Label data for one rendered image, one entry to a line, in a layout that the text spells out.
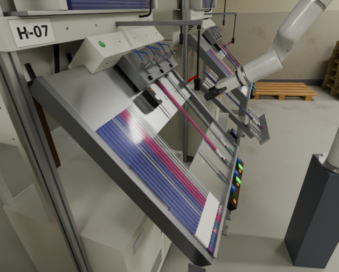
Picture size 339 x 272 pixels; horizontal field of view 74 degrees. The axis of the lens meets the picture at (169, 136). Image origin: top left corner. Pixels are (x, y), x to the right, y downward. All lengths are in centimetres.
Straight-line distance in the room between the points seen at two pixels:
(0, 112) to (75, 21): 36
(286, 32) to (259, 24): 380
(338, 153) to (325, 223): 41
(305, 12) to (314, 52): 418
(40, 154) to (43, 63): 33
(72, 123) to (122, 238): 51
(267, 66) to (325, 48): 427
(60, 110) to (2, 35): 20
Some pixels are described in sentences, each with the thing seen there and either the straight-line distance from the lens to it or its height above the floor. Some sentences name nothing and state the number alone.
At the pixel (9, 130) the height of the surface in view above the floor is 106.
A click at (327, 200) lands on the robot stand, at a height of 55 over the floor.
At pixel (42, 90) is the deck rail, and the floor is 121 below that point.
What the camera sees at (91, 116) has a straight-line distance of 68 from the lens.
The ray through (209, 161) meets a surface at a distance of 99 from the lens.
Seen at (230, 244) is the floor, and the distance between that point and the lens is 172.
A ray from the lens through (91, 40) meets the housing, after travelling 78.
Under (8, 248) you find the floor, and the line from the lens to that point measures 203.
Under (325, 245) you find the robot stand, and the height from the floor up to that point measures 21.
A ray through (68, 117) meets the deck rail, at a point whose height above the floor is 114.
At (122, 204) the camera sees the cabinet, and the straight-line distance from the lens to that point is 109.
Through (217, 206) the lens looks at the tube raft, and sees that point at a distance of 88.
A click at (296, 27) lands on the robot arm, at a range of 99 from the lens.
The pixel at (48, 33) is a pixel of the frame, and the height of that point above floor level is 134.
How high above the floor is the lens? 138
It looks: 29 degrees down
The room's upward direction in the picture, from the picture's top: 2 degrees counter-clockwise
